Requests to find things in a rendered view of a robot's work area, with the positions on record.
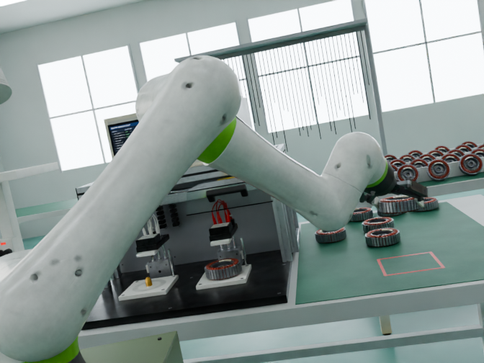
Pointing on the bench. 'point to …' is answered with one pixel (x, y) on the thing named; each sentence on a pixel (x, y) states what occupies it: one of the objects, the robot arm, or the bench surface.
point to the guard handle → (226, 191)
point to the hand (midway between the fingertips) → (399, 202)
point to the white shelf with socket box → (7, 226)
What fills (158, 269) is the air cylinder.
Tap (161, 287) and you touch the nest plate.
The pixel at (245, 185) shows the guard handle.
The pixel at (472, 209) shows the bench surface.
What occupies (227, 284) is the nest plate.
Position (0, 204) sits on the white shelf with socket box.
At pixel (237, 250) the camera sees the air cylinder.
